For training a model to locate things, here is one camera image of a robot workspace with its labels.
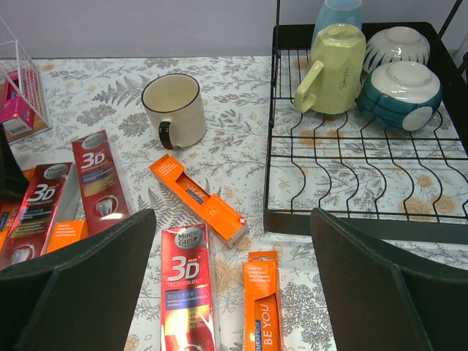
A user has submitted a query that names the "red 3d toothpaste box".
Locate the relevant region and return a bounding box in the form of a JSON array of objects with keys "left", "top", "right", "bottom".
[
  {"left": 160, "top": 224, "right": 217, "bottom": 350},
  {"left": 72, "top": 130, "right": 130, "bottom": 235},
  {"left": 1, "top": 162, "right": 80, "bottom": 269}
]

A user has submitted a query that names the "teal white bowl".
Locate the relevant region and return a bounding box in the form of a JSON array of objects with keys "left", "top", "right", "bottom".
[{"left": 356, "top": 61, "right": 442, "bottom": 132}]

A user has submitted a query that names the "yellow green mug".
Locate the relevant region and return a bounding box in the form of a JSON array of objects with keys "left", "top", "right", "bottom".
[{"left": 293, "top": 23, "right": 366, "bottom": 115}]

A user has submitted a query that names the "pink toothpaste box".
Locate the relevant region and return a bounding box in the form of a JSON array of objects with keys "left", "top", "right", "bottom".
[{"left": 1, "top": 71, "right": 34, "bottom": 136}]

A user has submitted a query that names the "black wire dish rack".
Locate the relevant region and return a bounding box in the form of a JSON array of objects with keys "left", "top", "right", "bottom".
[{"left": 263, "top": 20, "right": 467, "bottom": 245}]

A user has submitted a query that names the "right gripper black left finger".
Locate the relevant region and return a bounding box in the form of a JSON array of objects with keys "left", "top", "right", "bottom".
[{"left": 1, "top": 208, "right": 156, "bottom": 350}]

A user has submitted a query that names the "orange toothpaste box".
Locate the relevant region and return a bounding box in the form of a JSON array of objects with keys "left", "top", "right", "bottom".
[
  {"left": 244, "top": 251, "right": 284, "bottom": 351},
  {"left": 0, "top": 167, "right": 37, "bottom": 253},
  {"left": 149, "top": 154, "right": 249, "bottom": 248},
  {"left": 46, "top": 219, "right": 88, "bottom": 253}
]

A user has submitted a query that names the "floral table mat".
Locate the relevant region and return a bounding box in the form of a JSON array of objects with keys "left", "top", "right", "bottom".
[{"left": 0, "top": 54, "right": 468, "bottom": 351}]

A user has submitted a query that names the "white blue patterned bowl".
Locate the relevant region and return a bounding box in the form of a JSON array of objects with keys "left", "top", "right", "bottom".
[{"left": 363, "top": 26, "right": 431, "bottom": 73}]

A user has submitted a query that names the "orange toothpaste box top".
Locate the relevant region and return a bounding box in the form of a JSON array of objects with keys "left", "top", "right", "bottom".
[{"left": 149, "top": 154, "right": 249, "bottom": 248}]

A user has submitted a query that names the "white wire wooden shelf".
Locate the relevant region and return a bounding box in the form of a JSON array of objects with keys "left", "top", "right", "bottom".
[{"left": 1, "top": 21, "right": 52, "bottom": 143}]

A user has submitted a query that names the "light blue cup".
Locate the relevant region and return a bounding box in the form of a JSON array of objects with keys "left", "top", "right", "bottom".
[{"left": 311, "top": 0, "right": 363, "bottom": 46}]

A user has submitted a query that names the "cream mug black handle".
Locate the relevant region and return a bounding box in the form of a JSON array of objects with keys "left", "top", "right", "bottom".
[{"left": 141, "top": 73, "right": 206, "bottom": 150}]

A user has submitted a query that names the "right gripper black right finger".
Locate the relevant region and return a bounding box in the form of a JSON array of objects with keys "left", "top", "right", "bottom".
[{"left": 310, "top": 208, "right": 467, "bottom": 350}]

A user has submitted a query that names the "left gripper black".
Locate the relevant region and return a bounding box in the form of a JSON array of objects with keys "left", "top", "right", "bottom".
[{"left": 0, "top": 125, "right": 29, "bottom": 200}]

